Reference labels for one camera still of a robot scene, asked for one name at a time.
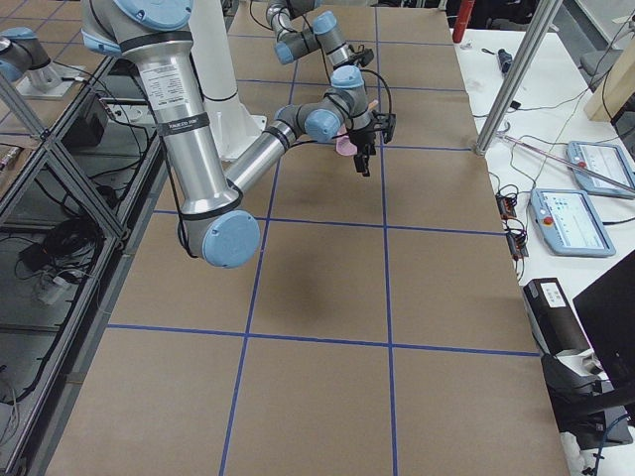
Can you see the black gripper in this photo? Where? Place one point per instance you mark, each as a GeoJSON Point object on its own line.
{"type": "Point", "coordinates": [360, 137]}

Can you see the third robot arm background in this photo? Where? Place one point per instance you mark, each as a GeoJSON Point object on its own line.
{"type": "Point", "coordinates": [25, 61]}

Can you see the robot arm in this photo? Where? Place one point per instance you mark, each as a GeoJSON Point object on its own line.
{"type": "Point", "coordinates": [296, 36]}
{"type": "Point", "coordinates": [156, 36]}

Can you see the pink mesh pen holder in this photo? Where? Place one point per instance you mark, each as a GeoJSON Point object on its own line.
{"type": "Point", "coordinates": [344, 147]}

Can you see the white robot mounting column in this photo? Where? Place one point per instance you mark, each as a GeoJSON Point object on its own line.
{"type": "Point", "coordinates": [233, 128]}

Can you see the orange circuit board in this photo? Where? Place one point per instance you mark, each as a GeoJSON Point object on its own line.
{"type": "Point", "coordinates": [506, 204]}

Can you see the red cylinder bottle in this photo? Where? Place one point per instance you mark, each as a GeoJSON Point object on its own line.
{"type": "Point", "coordinates": [462, 20]}

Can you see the teach pendant tablet near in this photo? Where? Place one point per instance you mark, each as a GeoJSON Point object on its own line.
{"type": "Point", "coordinates": [569, 223]}

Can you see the teach pendant tablet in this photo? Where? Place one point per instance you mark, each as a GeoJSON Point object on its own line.
{"type": "Point", "coordinates": [569, 223]}
{"type": "Point", "coordinates": [606, 160]}

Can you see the metal grabber stick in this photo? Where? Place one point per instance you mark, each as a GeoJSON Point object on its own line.
{"type": "Point", "coordinates": [572, 165]}

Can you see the teach pendant tablet far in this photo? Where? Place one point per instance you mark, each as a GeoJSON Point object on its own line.
{"type": "Point", "coordinates": [606, 160]}

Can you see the brown cardboard box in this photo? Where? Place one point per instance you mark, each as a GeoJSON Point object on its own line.
{"type": "Point", "coordinates": [553, 322]}

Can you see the black monitor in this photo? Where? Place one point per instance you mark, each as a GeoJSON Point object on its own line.
{"type": "Point", "coordinates": [606, 311]}

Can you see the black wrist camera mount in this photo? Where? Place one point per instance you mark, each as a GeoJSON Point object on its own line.
{"type": "Point", "coordinates": [361, 57]}
{"type": "Point", "coordinates": [384, 124]}

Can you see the aluminium frame post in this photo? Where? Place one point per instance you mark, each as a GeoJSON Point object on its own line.
{"type": "Point", "coordinates": [530, 44]}

